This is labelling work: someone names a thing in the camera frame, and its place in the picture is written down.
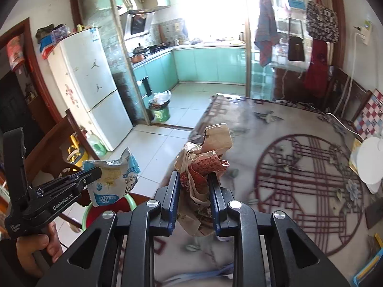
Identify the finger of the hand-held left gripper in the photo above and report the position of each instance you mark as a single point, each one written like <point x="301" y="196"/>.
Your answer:
<point x="59" y="182"/>
<point x="86" y="179"/>

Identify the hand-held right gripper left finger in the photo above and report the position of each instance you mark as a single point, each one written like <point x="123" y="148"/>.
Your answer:
<point x="173" y="198"/>

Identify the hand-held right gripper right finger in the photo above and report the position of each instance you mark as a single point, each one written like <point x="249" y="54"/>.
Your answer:
<point x="214" y="207"/>

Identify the white and blue snack bag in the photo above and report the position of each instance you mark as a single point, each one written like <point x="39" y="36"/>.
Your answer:
<point x="113" y="182"/>

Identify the red basin with green rim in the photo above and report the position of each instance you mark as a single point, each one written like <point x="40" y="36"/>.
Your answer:
<point x="95" y="215"/>

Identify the brown paper bag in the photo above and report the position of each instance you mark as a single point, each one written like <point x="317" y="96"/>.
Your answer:
<point x="197" y="167"/>

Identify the green kitchen trash bin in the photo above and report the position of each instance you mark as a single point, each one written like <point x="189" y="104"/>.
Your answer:
<point x="160" y="112"/>

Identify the person's left hand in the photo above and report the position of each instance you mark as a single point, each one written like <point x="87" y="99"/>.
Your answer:
<point x="28" y="248"/>

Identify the green plastic bottle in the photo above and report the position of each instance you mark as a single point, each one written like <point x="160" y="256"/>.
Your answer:
<point x="97" y="145"/>

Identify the carved brown wooden chair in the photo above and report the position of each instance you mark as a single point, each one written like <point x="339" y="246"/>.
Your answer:
<point x="51" y="143"/>

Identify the white refrigerator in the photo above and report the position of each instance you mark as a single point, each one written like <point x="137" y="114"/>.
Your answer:
<point x="89" y="80"/>

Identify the dining table with floral cover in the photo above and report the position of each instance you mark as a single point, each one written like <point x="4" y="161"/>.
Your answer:
<point x="299" y="125"/>

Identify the red cooking pot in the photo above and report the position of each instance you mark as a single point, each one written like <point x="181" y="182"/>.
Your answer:
<point x="138" y="57"/>

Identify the red hanging decoration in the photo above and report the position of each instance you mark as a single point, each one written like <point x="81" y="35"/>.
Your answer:
<point x="15" y="52"/>

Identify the teal kitchen cabinets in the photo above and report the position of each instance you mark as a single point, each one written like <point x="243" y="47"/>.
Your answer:
<point x="209" y="65"/>

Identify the black wok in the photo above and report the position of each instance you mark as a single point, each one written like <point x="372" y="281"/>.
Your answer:
<point x="140" y="48"/>

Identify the pile of items on refrigerator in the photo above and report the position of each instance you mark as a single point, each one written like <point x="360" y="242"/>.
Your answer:
<point x="54" y="37"/>

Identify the yellow paper sheet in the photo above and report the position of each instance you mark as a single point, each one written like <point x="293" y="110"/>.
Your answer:
<point x="354" y="158"/>

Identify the dark flat pouch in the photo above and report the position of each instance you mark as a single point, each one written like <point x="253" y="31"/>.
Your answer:
<point x="374" y="213"/>

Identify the white round plate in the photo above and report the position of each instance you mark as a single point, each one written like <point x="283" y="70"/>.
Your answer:
<point x="371" y="161"/>

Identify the steel range hood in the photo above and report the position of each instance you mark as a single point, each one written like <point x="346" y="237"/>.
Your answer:
<point x="140" y="21"/>

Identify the blue box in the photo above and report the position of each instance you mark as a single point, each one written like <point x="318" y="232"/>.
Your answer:
<point x="369" y="273"/>

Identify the hanging red garment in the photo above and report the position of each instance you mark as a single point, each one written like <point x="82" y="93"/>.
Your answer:
<point x="315" y="68"/>

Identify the dark wooden chair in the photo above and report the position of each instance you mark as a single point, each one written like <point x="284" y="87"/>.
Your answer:
<point x="344" y="92"/>

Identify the red white checkered cushion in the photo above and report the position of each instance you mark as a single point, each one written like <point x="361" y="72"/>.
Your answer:
<point x="371" y="113"/>

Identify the hanging plaid shirt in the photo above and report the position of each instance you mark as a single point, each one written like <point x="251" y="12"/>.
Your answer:
<point x="266" y="27"/>

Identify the black and white patterned bag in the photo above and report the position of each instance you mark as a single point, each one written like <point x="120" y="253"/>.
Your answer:
<point x="321" y="21"/>

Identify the white wall socket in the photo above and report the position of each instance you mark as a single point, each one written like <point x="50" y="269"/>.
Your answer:
<point x="364" y="33"/>

